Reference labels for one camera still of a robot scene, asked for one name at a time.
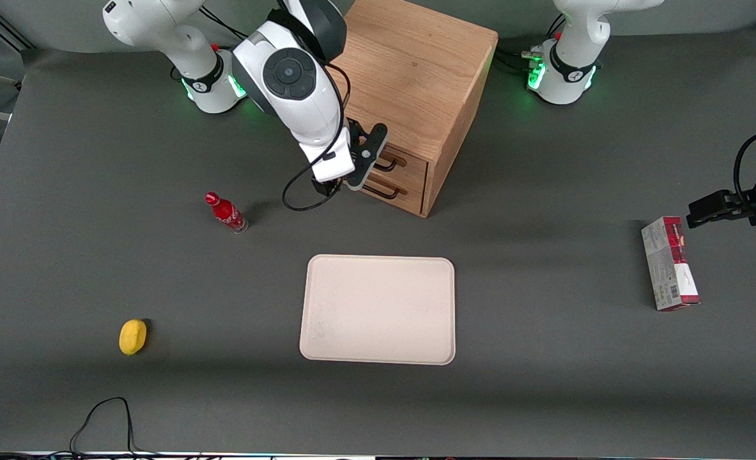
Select red cola bottle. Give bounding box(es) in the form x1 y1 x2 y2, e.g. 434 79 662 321
204 192 249 234

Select oak wooden cabinet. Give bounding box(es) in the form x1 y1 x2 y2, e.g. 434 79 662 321
327 0 498 219

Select black left arm base cables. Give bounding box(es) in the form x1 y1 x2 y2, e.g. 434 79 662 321
495 15 565 75

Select black arm base cables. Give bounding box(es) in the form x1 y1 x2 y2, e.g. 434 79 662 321
495 15 565 75
199 6 251 52

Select white and red carton box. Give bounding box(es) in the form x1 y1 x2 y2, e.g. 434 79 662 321
641 216 702 312

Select beige rectangular tray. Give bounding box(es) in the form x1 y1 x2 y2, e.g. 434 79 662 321
299 254 456 366

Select black right arm base cables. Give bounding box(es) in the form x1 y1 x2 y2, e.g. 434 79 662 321
199 6 251 52

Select black cable on table edge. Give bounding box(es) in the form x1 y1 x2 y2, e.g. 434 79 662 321
0 396 161 460

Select yellow lemon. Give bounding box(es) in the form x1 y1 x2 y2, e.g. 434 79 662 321
119 319 148 356

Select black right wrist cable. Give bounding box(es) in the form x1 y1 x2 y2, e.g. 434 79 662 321
282 61 353 212

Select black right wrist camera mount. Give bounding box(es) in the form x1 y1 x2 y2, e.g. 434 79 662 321
346 123 389 192

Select black metal drawer handle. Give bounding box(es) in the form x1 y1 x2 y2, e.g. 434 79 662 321
374 148 409 173
362 179 409 201

